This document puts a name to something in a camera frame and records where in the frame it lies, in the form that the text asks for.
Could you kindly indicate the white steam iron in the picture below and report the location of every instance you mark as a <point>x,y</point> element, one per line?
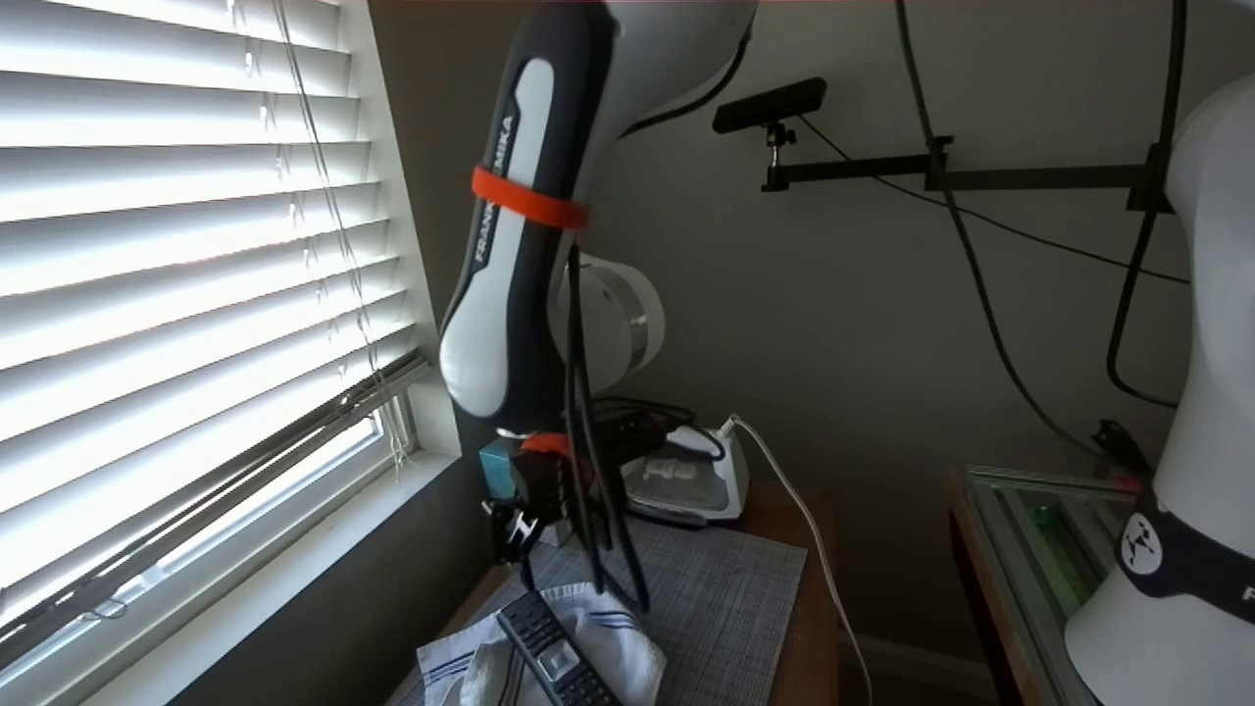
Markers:
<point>691,491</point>

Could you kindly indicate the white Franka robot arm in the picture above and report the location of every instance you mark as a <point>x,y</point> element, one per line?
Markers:
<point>679,51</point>

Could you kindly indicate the white window sill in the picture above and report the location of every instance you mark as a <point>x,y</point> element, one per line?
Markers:
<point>313,564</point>

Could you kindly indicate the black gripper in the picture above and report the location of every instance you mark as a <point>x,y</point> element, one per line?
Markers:
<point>546,485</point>

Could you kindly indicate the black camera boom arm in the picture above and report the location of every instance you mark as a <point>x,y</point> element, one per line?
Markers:
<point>1031,174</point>

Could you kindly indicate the white window blind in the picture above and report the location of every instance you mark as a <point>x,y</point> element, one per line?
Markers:
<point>171,259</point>

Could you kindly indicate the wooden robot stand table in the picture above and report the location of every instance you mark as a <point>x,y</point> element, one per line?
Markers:
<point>972,591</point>

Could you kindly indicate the aluminium extrusion base frame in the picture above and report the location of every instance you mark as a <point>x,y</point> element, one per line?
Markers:
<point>1043,535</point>

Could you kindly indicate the white towel with blue stripes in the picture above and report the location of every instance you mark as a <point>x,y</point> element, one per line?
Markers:
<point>628,653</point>

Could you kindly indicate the wooden side table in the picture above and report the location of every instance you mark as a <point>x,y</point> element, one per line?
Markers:
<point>817,653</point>

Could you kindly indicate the black exterior camera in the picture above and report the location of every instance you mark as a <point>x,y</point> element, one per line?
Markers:
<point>770,108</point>

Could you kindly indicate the teal tissue box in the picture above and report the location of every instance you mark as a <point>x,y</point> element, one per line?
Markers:
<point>495,472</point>

